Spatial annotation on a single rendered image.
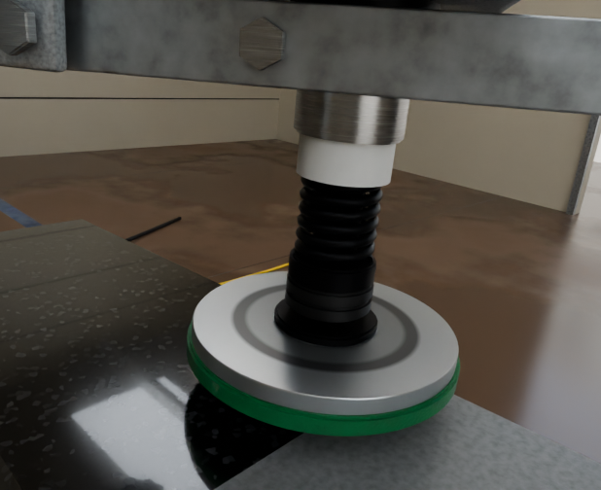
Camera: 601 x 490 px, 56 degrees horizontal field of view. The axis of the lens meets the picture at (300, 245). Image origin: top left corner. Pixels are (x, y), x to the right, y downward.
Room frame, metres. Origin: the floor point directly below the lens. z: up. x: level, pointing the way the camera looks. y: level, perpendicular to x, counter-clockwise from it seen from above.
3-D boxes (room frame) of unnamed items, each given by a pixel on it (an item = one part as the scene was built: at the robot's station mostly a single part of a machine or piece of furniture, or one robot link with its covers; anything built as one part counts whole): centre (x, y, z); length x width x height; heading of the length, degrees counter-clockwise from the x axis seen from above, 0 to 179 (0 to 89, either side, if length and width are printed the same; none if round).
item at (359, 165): (0.41, -0.03, 1.06); 0.07 x 0.07 x 0.04
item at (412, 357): (0.41, -0.03, 0.92); 0.21 x 0.21 x 0.01
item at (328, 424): (0.41, -0.03, 0.91); 0.22 x 0.22 x 0.04
